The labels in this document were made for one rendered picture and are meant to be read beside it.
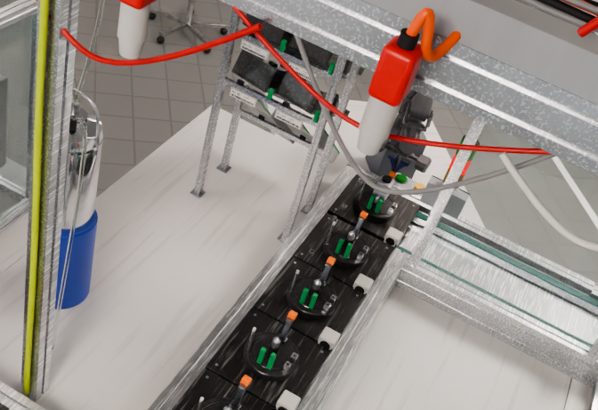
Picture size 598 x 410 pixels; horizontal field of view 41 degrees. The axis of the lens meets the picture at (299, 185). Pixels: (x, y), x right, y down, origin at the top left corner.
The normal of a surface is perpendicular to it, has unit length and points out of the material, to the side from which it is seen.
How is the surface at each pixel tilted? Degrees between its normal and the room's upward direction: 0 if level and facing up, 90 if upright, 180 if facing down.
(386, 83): 90
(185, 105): 0
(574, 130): 90
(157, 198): 0
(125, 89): 0
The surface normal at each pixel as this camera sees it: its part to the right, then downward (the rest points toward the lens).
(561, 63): -0.43, 0.48
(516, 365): 0.24, -0.75
